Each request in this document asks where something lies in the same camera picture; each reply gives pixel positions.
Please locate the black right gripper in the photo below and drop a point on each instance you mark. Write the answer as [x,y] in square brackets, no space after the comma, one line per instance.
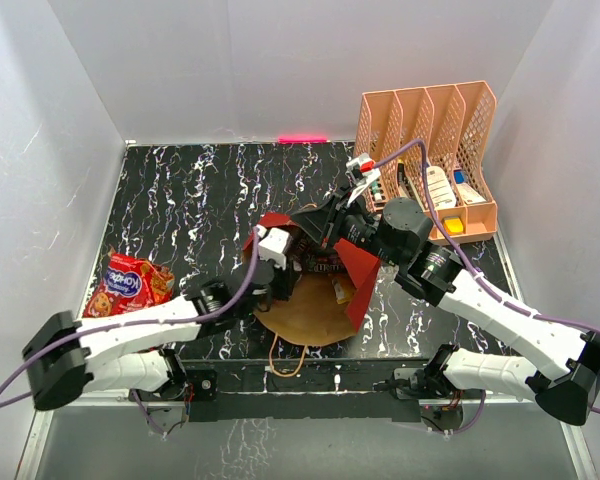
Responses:
[326,220]

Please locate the yellow M&M's pack lower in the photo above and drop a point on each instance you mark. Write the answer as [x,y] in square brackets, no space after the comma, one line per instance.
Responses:
[343,287]

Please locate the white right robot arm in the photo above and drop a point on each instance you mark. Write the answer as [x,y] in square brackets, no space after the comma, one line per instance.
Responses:
[556,363]

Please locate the pink tape strip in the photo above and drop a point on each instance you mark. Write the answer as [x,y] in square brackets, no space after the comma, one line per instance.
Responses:
[301,138]

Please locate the peach plastic file organizer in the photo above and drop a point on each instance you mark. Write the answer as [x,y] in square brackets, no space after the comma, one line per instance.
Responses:
[454,122]

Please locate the purple M&M's pack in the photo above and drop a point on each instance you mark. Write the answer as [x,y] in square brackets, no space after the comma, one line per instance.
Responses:
[313,258]

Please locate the red brown paper bag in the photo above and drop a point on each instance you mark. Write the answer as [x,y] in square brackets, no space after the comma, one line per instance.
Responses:
[312,317]

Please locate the red candy bag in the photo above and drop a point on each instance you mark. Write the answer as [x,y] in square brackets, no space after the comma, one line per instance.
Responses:
[129,284]

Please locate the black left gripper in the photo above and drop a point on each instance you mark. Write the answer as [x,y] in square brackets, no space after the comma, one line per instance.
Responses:
[286,279]

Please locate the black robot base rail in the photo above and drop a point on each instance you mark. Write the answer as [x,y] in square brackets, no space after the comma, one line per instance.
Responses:
[323,389]

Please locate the white label card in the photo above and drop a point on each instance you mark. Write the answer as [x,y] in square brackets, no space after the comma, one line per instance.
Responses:
[439,187]

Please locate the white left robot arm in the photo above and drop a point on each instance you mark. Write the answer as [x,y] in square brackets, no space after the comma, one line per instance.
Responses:
[68,357]

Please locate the yellow sticky note block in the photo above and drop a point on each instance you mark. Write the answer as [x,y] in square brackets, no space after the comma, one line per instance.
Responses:
[453,225]

